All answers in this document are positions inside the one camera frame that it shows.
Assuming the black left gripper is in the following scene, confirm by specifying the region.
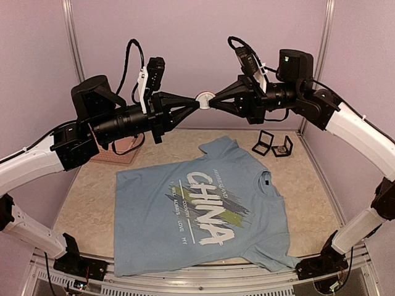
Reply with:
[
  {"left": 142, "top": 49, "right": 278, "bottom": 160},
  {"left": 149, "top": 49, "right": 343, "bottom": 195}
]
[{"left": 91, "top": 90, "right": 200, "bottom": 144}]

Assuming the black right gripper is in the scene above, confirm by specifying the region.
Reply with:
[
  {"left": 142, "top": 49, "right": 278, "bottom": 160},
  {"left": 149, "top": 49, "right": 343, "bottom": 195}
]
[{"left": 209, "top": 73, "right": 302, "bottom": 123}]

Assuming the round orange button brooch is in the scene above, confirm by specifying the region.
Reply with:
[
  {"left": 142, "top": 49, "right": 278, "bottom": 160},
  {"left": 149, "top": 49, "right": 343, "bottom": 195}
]
[{"left": 195, "top": 91, "right": 215, "bottom": 110}]

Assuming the light blue printed t-shirt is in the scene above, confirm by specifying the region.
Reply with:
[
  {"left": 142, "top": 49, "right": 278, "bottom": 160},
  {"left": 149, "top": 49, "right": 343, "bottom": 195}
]
[{"left": 114, "top": 136, "right": 299, "bottom": 277}]

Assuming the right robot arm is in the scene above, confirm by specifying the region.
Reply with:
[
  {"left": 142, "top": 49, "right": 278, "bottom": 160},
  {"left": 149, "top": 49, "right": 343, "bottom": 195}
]
[{"left": 209, "top": 46, "right": 394, "bottom": 274}]

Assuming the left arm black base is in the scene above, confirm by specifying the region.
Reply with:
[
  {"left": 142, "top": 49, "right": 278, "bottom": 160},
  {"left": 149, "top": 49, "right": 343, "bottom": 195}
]
[{"left": 53, "top": 233, "right": 108, "bottom": 281}]

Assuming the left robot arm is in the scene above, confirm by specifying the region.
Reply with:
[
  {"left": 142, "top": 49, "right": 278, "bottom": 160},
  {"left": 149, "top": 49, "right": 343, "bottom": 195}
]
[{"left": 1, "top": 75, "right": 199, "bottom": 274}]

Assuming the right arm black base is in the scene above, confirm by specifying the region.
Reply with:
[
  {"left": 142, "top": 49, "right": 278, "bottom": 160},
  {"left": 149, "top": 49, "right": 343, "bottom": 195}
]
[{"left": 295, "top": 231, "right": 357, "bottom": 280}]

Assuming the black display box orange brooch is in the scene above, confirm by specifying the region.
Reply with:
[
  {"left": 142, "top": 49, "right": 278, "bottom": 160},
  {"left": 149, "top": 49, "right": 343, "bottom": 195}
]
[{"left": 251, "top": 130, "right": 275, "bottom": 157}]

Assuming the black display box silver brooch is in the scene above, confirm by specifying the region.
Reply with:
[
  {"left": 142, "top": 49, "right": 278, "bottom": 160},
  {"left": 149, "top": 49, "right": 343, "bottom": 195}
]
[{"left": 271, "top": 136, "right": 293, "bottom": 158}]

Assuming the pink plastic basket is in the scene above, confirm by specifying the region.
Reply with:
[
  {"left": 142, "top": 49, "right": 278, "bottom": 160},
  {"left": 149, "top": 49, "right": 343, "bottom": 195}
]
[{"left": 92, "top": 135, "right": 139, "bottom": 164}]

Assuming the right aluminium frame post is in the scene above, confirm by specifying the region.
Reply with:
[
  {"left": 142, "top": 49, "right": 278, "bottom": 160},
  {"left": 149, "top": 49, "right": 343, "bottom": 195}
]
[{"left": 299, "top": 0, "right": 336, "bottom": 133}]

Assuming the aluminium frame post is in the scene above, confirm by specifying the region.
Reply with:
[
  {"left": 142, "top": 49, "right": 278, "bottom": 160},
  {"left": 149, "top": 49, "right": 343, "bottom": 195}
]
[
  {"left": 299, "top": 0, "right": 336, "bottom": 133},
  {"left": 62, "top": 0, "right": 85, "bottom": 82}
]

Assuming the left aluminium frame post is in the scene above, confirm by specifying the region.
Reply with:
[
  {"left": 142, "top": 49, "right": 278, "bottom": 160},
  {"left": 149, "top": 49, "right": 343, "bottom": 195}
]
[{"left": 62, "top": 0, "right": 85, "bottom": 82}]

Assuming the front aluminium rail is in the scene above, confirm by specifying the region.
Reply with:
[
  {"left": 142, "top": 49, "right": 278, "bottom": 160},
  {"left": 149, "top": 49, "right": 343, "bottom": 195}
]
[{"left": 21, "top": 243, "right": 380, "bottom": 296}]

